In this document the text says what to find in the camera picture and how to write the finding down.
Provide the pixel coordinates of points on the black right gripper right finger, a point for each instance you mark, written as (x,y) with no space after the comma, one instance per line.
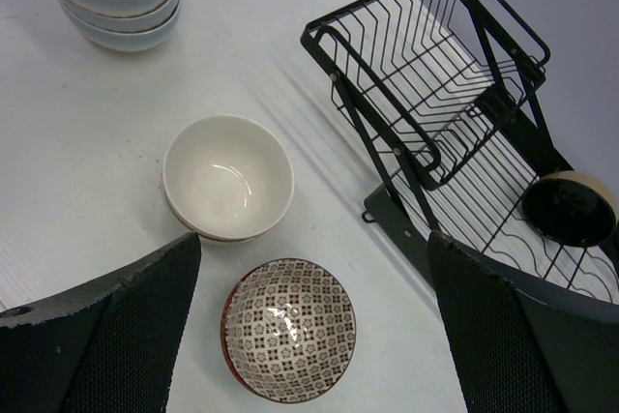
(520,343)

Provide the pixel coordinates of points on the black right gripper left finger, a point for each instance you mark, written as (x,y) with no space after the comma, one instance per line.
(107,345)

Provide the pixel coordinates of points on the cream bowl orange flower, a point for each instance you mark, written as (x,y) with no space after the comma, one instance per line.
(223,221)

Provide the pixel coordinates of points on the beige bowl black interior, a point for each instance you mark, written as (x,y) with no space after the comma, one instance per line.
(571,208)

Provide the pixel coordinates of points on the brown patterned bowl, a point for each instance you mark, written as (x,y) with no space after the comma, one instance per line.
(288,331)

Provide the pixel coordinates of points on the white bowl front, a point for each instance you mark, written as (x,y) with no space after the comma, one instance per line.
(124,42)

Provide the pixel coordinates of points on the black wire dish rack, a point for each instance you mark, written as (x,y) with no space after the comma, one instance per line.
(443,95)

